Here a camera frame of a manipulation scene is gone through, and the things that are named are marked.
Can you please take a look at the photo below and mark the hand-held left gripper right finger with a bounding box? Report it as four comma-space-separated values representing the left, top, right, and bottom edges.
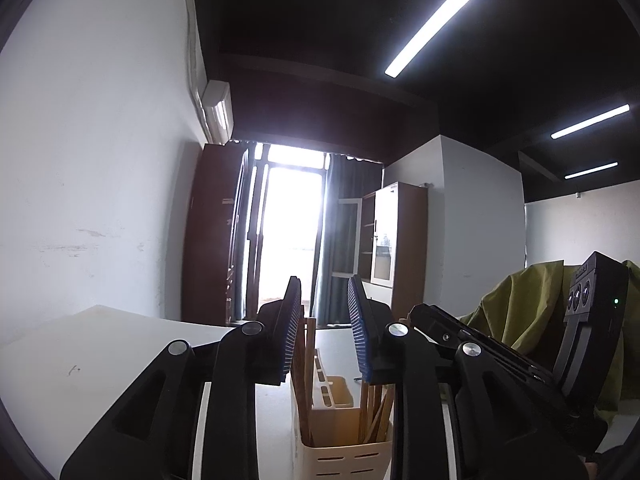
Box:
347, 275, 588, 480

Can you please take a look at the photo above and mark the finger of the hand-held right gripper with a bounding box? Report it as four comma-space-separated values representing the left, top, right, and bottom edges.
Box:
407, 304, 556, 386
492, 355, 608, 458

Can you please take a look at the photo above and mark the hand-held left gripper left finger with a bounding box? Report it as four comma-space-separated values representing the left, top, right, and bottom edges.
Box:
60, 275, 304, 480

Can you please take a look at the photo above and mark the group of wooden chopsticks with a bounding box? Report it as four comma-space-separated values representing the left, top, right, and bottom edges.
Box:
295, 317, 396, 448

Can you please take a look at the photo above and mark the cream plastic utensil holder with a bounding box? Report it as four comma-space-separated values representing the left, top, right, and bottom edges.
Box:
290, 345, 396, 480

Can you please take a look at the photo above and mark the olive green jacket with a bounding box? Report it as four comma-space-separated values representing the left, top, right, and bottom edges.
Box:
460, 260, 640, 411

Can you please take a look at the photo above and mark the wooden cabinet with glass doors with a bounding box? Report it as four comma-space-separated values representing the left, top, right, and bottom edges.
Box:
362, 182, 428, 321

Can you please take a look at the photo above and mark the glass balcony door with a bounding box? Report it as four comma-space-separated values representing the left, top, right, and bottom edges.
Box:
250, 142, 326, 311

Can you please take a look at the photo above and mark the dark wooden cabinet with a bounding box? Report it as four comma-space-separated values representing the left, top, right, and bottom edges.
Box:
182, 142, 251, 326

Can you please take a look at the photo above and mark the dark grey curtain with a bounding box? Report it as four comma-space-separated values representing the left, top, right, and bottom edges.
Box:
315, 152, 383, 326

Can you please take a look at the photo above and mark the long ceiling strip light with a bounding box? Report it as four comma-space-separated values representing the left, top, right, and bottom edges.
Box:
385, 0, 491, 78
565, 161, 619, 180
550, 104, 631, 140

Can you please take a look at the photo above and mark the white wall air conditioner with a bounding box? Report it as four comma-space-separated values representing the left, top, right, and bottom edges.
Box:
202, 80, 235, 143

